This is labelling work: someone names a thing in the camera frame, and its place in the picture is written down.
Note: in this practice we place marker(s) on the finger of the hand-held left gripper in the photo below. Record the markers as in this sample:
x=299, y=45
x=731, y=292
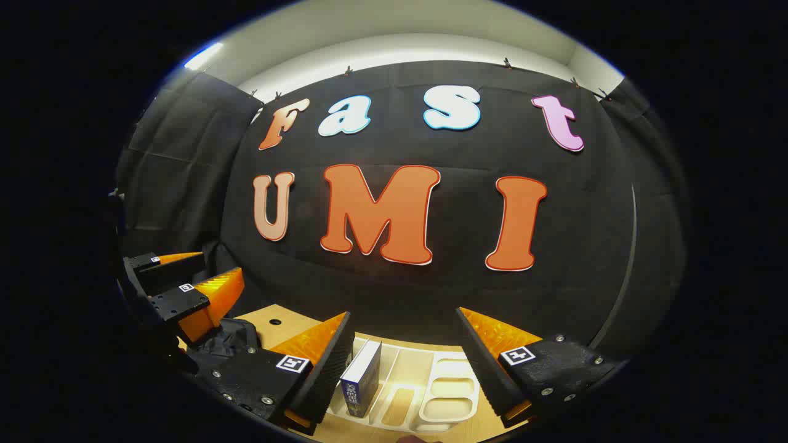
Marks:
x=175, y=271
x=178, y=304

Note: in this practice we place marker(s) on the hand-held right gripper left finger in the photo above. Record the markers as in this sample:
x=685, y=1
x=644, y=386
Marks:
x=329, y=369

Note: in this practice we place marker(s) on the blue cover book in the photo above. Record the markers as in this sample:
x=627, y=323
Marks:
x=363, y=378

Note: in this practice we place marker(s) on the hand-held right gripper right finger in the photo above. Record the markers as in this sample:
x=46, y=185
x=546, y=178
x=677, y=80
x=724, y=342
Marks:
x=483, y=369

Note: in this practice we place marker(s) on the white plastic bookshelf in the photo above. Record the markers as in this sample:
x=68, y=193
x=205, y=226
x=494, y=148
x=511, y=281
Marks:
x=425, y=381

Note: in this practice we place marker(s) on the black schoolbag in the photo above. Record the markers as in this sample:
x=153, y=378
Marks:
x=231, y=335

